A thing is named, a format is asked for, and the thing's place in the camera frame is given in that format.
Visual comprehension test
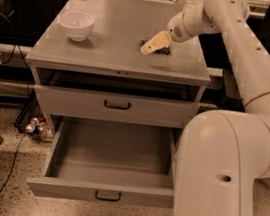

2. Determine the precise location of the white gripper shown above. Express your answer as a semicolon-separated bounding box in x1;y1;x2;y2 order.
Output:
140;11;201;55

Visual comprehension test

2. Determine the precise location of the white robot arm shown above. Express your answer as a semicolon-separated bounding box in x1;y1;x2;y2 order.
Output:
141;0;270;216

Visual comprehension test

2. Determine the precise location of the closed grey upper drawer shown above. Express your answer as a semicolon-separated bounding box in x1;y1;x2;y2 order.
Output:
35;84;199;129

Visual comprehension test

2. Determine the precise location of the grey drawer cabinet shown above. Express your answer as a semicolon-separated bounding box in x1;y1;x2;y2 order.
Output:
5;0;222;216

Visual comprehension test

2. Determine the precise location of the open grey lower drawer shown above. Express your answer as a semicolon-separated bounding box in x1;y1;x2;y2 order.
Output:
27;117;176;208

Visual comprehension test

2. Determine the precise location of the white ceramic bowl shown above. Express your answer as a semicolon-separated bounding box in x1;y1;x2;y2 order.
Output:
58;10;95;42

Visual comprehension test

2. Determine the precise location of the clear plastic bottles pile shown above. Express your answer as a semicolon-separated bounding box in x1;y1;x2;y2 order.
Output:
25;117;53;143

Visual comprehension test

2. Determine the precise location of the black drawer handle upper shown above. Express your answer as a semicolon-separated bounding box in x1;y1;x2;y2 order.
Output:
103;100;131;111

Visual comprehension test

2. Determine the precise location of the black drawer handle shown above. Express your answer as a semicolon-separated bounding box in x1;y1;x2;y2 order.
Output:
103;100;131;111
94;190;122;203

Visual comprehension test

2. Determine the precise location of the black drawer handle lower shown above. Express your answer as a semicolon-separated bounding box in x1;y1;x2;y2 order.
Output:
94;190;122;203

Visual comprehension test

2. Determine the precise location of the black floor cable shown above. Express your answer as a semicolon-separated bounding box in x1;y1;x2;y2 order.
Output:
0;128;28;216

